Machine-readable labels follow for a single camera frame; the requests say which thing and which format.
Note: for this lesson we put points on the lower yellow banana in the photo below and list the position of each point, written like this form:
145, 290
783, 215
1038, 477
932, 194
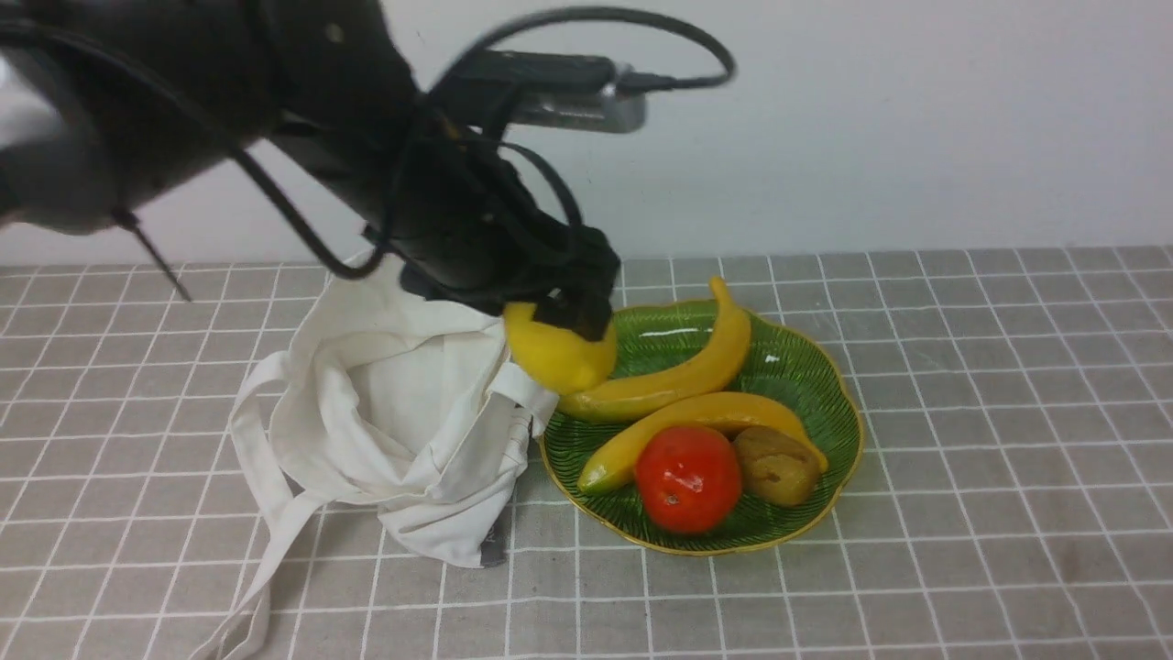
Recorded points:
727, 412

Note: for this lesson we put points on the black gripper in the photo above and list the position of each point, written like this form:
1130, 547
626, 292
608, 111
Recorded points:
485, 224

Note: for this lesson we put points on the yellow lemon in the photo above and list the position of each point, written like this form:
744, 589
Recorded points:
556, 358

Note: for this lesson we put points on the upper yellow banana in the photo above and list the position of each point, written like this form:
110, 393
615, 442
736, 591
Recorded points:
714, 367

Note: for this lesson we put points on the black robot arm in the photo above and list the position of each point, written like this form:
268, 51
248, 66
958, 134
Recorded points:
109, 104

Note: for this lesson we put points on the green leaf-shaped plate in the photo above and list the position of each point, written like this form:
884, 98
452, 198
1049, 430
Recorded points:
783, 365

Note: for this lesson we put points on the red tomato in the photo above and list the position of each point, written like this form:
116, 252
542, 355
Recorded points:
689, 479

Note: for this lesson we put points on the brown kiwi fruit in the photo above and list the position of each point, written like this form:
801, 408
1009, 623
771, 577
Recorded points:
776, 467

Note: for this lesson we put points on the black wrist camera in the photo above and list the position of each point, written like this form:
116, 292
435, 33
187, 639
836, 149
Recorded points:
571, 92

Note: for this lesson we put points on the yellow banana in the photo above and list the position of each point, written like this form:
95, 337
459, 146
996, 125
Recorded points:
727, 412
714, 367

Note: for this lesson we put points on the white cloth tote bag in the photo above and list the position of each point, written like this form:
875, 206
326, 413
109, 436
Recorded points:
384, 399

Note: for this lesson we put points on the grey checkered tablecloth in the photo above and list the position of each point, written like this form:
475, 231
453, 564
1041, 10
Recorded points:
1012, 501

